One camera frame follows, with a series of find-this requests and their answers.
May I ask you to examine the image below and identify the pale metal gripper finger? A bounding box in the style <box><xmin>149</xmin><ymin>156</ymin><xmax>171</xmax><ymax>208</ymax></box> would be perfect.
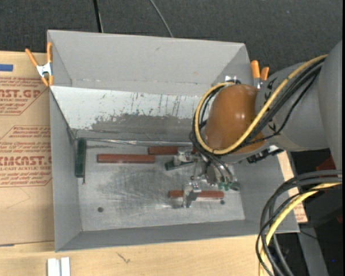
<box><xmin>175</xmin><ymin>150</ymin><xmax>195</xmax><ymax>167</ymax></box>
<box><xmin>182</xmin><ymin>181</ymin><xmax>202</xmax><ymax>209</ymax></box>

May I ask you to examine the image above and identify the dark green flat block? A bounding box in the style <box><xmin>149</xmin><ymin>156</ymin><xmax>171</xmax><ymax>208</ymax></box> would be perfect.
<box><xmin>164</xmin><ymin>158</ymin><xmax>197</xmax><ymax>171</ymax></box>
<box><xmin>75</xmin><ymin>138</ymin><xmax>87</xmax><ymax>178</ymax></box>

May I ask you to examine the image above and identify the red-brown flat block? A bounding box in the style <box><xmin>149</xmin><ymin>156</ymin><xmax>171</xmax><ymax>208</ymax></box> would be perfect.
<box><xmin>97</xmin><ymin>154</ymin><xmax>156</xmax><ymax>164</ymax></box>
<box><xmin>147</xmin><ymin>145</ymin><xmax>197</xmax><ymax>156</ymax></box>
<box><xmin>168</xmin><ymin>190</ymin><xmax>225</xmax><ymax>200</ymax></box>

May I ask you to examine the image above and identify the grey metal bin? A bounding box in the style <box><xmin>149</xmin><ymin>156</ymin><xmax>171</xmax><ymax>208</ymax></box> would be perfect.
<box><xmin>47</xmin><ymin>29</ymin><xmax>300</xmax><ymax>253</ymax></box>

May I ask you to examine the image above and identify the brown cardboard board red print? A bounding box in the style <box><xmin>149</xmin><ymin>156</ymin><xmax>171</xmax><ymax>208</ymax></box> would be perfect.
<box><xmin>0</xmin><ymin>49</ymin><xmax>56</xmax><ymax>247</ymax></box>

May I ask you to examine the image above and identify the black cylinder on white bracket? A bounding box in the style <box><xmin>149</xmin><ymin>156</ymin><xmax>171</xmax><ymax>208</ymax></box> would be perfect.
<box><xmin>246</xmin><ymin>144</ymin><xmax>280</xmax><ymax>164</ymax></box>

